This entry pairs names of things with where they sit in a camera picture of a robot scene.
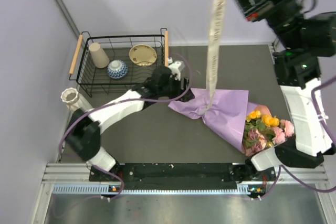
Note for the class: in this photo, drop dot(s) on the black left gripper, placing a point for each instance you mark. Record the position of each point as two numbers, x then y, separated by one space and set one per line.
179 92

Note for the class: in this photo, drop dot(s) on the cream printed ribbon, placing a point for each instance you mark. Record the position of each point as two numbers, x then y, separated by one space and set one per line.
215 30

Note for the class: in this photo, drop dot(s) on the purple wrapping paper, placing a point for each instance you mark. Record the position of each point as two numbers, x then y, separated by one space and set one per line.
227 115

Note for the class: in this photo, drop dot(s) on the mixed flower bouquet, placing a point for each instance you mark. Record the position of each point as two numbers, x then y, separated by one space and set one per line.
263 131

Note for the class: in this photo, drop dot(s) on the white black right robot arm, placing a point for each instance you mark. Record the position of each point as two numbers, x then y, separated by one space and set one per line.
298 74

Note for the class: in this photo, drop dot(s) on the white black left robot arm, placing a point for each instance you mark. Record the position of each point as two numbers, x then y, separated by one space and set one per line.
84 131

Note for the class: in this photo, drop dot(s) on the white ribbed ceramic vase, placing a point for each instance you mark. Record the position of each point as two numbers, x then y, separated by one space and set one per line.
74 100

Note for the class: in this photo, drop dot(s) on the cream floral plate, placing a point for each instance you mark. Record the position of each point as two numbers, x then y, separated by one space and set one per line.
143 55

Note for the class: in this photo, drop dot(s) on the blue white patterned bowl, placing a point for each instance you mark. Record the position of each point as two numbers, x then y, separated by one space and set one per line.
117 69

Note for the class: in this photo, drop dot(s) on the beige upturned cup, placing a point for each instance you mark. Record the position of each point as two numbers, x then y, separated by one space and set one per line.
99 57

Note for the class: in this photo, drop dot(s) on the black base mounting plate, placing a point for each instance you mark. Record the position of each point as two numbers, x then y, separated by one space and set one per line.
131 172

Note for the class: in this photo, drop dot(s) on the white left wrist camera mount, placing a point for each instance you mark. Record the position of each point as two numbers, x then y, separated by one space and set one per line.
176 68

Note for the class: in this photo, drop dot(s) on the black wire dish rack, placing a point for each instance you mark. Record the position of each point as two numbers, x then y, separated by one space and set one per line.
93 80

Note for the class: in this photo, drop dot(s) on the aluminium front frame rail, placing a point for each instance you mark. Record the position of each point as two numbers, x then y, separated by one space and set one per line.
82 173

